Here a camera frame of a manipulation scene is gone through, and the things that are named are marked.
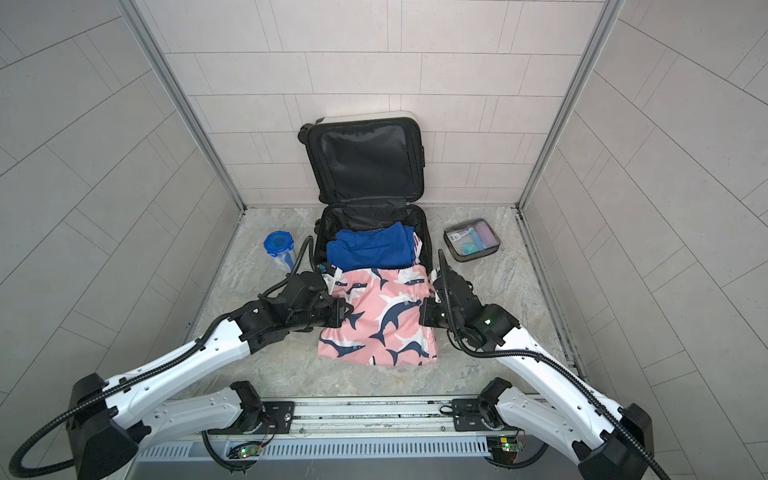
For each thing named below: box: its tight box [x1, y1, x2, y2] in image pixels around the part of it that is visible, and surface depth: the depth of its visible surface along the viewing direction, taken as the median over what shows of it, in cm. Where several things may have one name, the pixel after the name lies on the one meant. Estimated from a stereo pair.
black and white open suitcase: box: [298, 111, 433, 275], surface depth 99 cm
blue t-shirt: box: [326, 222, 416, 271], surface depth 98 cm
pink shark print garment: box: [318, 265, 439, 367], surface depth 74 cm
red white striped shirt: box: [413, 231, 423, 265], surface depth 98 cm
